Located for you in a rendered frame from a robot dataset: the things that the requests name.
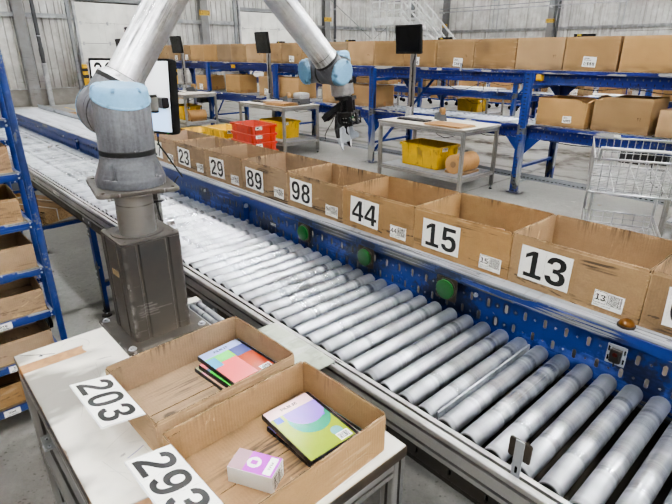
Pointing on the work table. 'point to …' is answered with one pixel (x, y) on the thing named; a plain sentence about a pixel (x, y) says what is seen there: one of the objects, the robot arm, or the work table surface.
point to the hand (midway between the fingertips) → (344, 145)
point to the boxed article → (255, 470)
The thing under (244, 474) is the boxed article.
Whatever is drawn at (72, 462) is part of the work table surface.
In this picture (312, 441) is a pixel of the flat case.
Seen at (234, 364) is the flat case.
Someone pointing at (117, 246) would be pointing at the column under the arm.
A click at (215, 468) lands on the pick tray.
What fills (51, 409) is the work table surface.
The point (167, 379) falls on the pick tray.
